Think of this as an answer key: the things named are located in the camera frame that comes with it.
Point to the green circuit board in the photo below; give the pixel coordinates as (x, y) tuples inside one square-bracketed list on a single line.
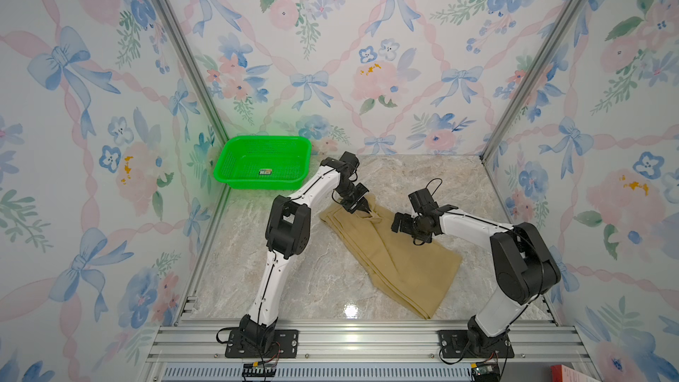
[(485, 373)]

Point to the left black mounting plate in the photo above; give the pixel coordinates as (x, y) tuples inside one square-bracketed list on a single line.
[(276, 344)]

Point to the right aluminium corner post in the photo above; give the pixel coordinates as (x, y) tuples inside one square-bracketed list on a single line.
[(565, 19)]

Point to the red box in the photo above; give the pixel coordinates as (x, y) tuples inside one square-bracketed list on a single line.
[(563, 373)]

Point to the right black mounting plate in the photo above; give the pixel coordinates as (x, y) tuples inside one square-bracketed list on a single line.
[(455, 344)]

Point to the black connector block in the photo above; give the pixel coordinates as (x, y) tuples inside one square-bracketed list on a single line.
[(259, 371)]

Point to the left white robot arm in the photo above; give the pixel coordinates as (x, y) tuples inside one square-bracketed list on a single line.
[(288, 233)]

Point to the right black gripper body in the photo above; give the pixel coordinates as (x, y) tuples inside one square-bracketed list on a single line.
[(411, 225)]

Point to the black mounting plate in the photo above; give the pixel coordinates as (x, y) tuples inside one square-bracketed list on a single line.
[(276, 344), (455, 344)]

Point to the left aluminium corner post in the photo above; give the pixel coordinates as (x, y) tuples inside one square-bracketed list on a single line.
[(182, 48)]

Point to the green plastic basket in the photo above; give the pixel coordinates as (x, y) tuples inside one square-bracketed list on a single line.
[(264, 162)]

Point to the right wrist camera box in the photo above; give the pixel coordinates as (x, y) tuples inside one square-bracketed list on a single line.
[(422, 203)]

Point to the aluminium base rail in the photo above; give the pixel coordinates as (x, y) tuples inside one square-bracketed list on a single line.
[(363, 350)]

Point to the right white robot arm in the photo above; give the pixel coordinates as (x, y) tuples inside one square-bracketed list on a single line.
[(523, 266)]

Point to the aluminium corner post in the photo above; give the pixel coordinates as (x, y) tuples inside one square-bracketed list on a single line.
[(565, 19), (182, 48)]

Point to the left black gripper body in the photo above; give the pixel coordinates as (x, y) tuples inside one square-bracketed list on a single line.
[(354, 198)]

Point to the khaki long pants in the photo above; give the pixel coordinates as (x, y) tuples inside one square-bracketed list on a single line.
[(416, 277)]

